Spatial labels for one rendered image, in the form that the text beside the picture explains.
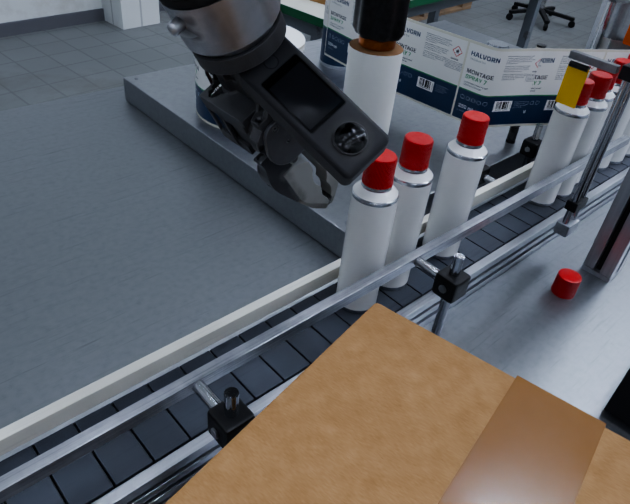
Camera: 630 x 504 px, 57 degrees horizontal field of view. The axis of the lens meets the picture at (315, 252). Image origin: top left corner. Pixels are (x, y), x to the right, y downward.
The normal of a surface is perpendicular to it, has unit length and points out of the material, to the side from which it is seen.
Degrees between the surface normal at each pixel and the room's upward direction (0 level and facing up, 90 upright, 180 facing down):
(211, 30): 112
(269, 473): 0
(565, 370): 0
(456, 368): 0
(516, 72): 90
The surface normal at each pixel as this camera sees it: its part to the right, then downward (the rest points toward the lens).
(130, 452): 0.09, -0.79
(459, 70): -0.69, 0.39
